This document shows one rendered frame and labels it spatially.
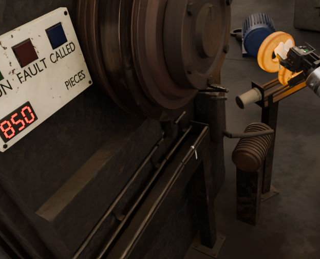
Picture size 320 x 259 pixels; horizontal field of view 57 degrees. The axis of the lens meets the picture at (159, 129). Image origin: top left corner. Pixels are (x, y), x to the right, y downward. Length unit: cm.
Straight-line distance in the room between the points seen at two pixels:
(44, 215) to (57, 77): 31
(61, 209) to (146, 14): 46
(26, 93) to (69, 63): 12
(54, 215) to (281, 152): 158
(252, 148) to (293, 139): 91
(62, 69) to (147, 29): 20
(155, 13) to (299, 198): 140
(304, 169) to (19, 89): 166
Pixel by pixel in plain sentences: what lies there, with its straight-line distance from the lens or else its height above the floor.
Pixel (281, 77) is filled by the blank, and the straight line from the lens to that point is 136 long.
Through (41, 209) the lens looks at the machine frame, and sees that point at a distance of 75.
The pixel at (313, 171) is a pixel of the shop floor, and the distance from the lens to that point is 195.
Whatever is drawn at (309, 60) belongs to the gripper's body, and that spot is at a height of 86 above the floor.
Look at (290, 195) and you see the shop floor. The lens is 181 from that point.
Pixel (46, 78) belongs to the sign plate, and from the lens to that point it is 65.
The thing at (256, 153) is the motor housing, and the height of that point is 52.
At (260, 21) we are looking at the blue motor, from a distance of 309.
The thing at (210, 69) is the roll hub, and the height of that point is 101.
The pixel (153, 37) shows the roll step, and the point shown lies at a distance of 63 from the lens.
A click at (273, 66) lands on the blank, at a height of 78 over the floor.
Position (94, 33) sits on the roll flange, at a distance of 64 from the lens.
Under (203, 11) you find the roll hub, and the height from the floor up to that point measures 117.
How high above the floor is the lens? 138
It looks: 38 degrees down
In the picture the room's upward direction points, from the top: 12 degrees counter-clockwise
